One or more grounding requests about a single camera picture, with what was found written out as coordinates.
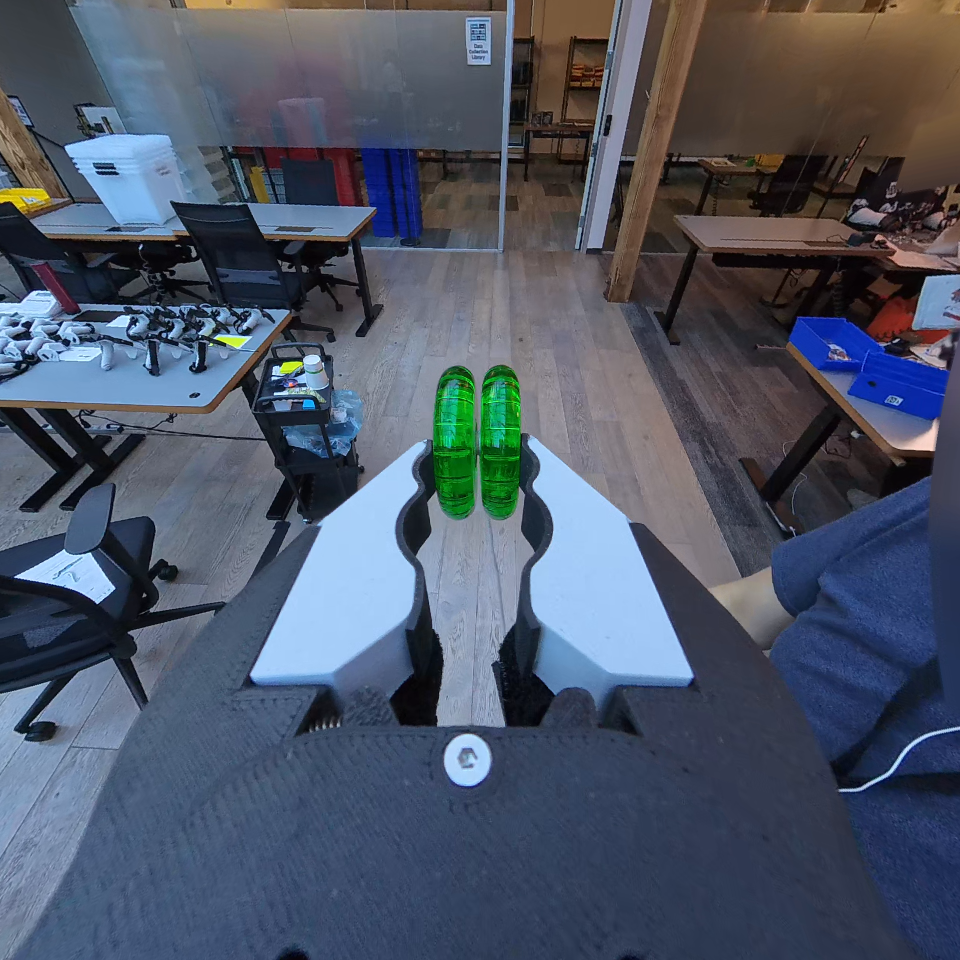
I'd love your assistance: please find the stack of blue bins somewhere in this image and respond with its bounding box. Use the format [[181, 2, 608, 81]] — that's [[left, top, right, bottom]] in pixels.
[[359, 147, 423, 238]]

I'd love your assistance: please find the red flat case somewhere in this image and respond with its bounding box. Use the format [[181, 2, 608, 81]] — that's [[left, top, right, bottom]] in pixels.
[[28, 258, 83, 317]]

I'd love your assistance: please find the wooden post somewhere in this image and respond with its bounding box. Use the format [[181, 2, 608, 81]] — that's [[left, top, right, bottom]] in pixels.
[[605, 0, 711, 304]]

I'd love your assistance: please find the black utility cart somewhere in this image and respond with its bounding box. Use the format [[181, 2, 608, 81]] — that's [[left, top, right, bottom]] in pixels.
[[252, 342, 366, 524]]

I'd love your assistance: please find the stack of white storage bins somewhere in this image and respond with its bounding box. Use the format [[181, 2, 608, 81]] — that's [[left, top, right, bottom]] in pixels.
[[65, 134, 186, 226]]

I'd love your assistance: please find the grey standing desk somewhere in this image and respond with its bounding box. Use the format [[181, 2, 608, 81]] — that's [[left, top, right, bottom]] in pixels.
[[654, 214, 895, 347]]

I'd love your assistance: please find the long grey desk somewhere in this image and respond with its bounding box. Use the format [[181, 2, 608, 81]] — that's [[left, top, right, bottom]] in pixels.
[[30, 201, 385, 339]]

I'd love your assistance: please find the black mesh office chair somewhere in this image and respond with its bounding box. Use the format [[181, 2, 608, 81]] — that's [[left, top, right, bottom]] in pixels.
[[171, 200, 337, 343]]

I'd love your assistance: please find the person's right forearm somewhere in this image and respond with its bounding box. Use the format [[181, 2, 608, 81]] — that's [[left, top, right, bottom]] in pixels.
[[708, 566, 796, 651]]

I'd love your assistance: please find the green transparent yoyo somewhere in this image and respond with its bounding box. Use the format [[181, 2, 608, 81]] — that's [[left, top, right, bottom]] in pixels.
[[432, 365, 524, 521]]

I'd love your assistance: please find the dark office chair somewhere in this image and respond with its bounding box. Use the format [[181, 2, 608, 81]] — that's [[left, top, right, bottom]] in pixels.
[[0, 201, 121, 305]]

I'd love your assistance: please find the wooden storage shelf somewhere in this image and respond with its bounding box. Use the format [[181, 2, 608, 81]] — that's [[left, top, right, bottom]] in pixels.
[[561, 36, 611, 163]]

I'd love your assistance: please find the person's blue shirt torso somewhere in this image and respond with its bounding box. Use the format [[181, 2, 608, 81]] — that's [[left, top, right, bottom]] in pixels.
[[769, 476, 960, 960]]

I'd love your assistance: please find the wooden edged work desk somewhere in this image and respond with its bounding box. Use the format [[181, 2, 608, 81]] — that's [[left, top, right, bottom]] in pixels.
[[738, 341, 948, 537]]

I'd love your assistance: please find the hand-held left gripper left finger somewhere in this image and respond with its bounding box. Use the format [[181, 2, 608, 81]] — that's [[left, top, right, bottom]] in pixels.
[[249, 438, 445, 706]]

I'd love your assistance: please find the grey table with wooden edge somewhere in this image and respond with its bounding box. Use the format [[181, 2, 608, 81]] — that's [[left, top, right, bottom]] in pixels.
[[0, 303, 293, 513]]

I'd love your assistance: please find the black armrest office chair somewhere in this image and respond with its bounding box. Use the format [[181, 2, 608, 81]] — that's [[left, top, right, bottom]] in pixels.
[[0, 483, 226, 744]]

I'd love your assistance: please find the white paper sheet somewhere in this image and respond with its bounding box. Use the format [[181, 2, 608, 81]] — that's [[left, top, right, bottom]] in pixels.
[[15, 552, 118, 606]]

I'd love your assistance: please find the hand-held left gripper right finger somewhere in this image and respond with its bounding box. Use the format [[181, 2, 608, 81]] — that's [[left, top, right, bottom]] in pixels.
[[495, 433, 696, 700]]

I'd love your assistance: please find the pile of hand-held grippers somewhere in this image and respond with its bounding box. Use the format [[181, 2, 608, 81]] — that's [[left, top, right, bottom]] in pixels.
[[0, 300, 276, 378]]

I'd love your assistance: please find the clear plastic bag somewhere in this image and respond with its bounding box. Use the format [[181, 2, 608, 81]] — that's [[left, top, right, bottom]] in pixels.
[[283, 388, 366, 460]]

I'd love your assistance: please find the white cable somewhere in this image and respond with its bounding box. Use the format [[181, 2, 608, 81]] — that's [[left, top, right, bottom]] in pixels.
[[837, 723, 960, 795]]

